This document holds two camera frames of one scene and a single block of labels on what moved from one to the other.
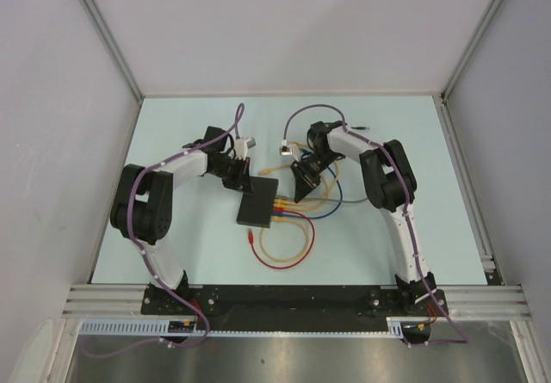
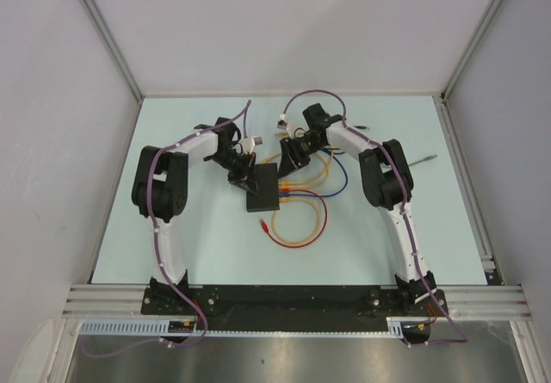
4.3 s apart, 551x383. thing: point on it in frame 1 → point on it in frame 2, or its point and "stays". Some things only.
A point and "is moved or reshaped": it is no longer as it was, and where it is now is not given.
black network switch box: x=256 y=208 is moved or reshaped
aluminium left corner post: x=104 y=30 stays
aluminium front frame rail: x=462 y=300 stays
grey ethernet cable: x=324 y=200 → x=427 y=158
